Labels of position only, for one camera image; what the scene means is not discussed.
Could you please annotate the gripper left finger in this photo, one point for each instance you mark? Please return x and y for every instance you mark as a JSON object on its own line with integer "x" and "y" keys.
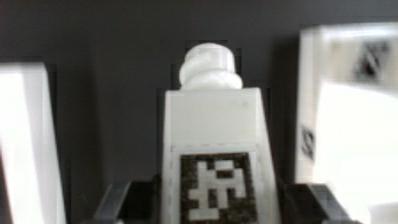
{"x": 129, "y": 205}

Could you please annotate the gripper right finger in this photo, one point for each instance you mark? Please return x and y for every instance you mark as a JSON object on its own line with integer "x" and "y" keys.
{"x": 310, "y": 206}

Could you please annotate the white square tabletop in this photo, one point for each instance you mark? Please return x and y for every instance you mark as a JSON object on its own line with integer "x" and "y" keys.
{"x": 347, "y": 116}

